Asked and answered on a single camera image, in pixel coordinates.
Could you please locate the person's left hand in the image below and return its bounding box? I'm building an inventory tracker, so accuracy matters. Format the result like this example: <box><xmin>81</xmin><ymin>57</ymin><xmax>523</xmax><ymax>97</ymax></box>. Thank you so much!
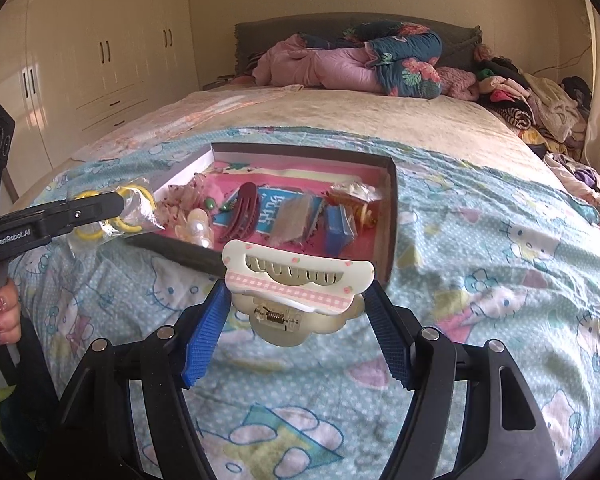
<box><xmin>0</xmin><ymin>280</ymin><xmax>24</xmax><ymax>368</ymax></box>

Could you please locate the grey headboard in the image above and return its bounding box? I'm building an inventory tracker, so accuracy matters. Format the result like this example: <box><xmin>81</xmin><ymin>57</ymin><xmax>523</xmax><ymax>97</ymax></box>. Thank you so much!
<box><xmin>233</xmin><ymin>18</ymin><xmax>484</xmax><ymax>74</ymax></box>

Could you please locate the pile of clothes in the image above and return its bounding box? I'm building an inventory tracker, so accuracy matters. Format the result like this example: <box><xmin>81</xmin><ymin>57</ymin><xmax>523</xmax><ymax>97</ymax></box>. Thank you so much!
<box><xmin>471</xmin><ymin>44</ymin><xmax>600</xmax><ymax>212</ymax></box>

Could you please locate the amber spiral hair tie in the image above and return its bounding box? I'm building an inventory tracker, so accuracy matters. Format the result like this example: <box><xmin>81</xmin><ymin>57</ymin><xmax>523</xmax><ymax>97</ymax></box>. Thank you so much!
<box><xmin>328</xmin><ymin>181</ymin><xmax>382</xmax><ymax>235</ymax></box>

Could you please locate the cream bedspread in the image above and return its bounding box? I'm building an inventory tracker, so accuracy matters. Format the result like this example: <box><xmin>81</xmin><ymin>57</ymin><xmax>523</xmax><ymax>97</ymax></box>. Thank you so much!
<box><xmin>74</xmin><ymin>83</ymin><xmax>582</xmax><ymax>192</ymax></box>

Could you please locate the thin wall cable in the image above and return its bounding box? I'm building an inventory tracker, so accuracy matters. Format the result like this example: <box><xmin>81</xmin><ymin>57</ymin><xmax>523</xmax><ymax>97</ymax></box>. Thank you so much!
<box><xmin>544</xmin><ymin>41</ymin><xmax>594</xmax><ymax>72</ymax></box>

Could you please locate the white hair claw clip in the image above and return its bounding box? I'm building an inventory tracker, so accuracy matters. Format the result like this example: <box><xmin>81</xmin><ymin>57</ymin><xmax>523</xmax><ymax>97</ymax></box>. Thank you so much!
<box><xmin>221</xmin><ymin>239</ymin><xmax>377</xmax><ymax>349</ymax></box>

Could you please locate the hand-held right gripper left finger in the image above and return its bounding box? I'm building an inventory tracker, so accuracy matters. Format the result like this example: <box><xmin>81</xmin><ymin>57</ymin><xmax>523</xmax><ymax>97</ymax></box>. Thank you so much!
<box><xmin>35</xmin><ymin>277</ymin><xmax>231</xmax><ymax>480</ymax></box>

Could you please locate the cream pearl hair clip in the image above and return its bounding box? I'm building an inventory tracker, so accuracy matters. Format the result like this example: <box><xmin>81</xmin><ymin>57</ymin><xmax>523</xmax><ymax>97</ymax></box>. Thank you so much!
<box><xmin>176</xmin><ymin>206</ymin><xmax>217</xmax><ymax>249</ymax></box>

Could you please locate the small blue box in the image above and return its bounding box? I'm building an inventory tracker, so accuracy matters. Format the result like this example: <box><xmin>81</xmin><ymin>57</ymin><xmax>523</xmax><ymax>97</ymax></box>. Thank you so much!
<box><xmin>323</xmin><ymin>204</ymin><xmax>360</xmax><ymax>257</ymax></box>

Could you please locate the pink floral scrunchie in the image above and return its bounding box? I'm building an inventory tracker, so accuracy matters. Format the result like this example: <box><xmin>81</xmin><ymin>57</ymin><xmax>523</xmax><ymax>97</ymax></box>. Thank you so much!
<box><xmin>166</xmin><ymin>174</ymin><xmax>212</xmax><ymax>227</ymax></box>

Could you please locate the pink quilt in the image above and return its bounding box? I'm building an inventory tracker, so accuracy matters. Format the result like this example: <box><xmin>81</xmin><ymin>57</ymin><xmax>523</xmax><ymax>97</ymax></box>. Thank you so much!
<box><xmin>251</xmin><ymin>33</ymin><xmax>482</xmax><ymax>102</ymax></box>

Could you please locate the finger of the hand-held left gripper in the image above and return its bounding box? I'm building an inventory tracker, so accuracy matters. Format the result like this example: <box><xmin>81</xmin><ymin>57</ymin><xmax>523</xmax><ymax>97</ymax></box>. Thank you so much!
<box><xmin>45</xmin><ymin>191</ymin><xmax>127</xmax><ymax>235</ymax></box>

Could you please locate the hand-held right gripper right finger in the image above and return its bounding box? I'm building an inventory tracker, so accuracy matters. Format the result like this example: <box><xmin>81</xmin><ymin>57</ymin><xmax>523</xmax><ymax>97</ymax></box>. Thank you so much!
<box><xmin>365</xmin><ymin>280</ymin><xmax>563</xmax><ymax>480</ymax></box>

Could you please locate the dark red hair clip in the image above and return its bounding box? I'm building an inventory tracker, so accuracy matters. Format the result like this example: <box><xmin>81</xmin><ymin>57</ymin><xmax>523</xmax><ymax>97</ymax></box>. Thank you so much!
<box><xmin>216</xmin><ymin>181</ymin><xmax>262</xmax><ymax>244</ymax></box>

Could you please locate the light pink floral sheet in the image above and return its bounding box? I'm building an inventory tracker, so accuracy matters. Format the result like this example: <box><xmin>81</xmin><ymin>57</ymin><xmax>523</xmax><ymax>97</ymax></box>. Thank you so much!
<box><xmin>75</xmin><ymin>84</ymin><xmax>302</xmax><ymax>162</ymax></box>

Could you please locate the pink printed paper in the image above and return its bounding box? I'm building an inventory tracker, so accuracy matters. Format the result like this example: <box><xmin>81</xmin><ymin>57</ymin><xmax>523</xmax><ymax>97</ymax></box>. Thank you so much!
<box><xmin>164</xmin><ymin>159</ymin><xmax>387</xmax><ymax>262</ymax></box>

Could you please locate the cardboard box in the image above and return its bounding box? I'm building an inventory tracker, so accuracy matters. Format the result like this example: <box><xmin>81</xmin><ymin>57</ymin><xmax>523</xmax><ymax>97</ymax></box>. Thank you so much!
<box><xmin>124</xmin><ymin>142</ymin><xmax>399</xmax><ymax>286</ymax></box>

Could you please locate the cream wardrobe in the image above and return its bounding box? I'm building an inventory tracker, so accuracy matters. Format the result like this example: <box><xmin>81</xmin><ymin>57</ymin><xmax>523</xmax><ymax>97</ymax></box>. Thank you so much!
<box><xmin>0</xmin><ymin>0</ymin><xmax>202</xmax><ymax>172</ymax></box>

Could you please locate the pink fuzzy green-bead hair tie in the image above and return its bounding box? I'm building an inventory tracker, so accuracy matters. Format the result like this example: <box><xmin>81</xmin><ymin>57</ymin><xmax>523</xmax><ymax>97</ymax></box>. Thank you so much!
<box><xmin>200</xmin><ymin>184</ymin><xmax>234</xmax><ymax>214</ymax></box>

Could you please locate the teal floral quilt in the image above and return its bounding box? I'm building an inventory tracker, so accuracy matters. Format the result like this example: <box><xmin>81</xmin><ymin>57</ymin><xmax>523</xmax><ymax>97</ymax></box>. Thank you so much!
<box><xmin>299</xmin><ymin>22</ymin><xmax>444</xmax><ymax>99</ymax></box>

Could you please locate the clear plastic packet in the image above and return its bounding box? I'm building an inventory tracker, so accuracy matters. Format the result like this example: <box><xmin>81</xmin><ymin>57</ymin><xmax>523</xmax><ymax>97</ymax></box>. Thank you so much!
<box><xmin>269</xmin><ymin>194</ymin><xmax>317</xmax><ymax>247</ymax></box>

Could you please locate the cartoon cat printed blanket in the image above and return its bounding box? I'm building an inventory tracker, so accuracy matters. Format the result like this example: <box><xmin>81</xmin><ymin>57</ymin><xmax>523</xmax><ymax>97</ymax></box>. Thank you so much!
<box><xmin>10</xmin><ymin>126</ymin><xmax>600</xmax><ymax>480</ymax></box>

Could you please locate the packet of yellow hair ties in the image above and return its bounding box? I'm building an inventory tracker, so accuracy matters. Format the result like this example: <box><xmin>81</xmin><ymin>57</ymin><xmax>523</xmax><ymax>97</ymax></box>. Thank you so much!
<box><xmin>66</xmin><ymin>179</ymin><xmax>159</xmax><ymax>242</ymax></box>

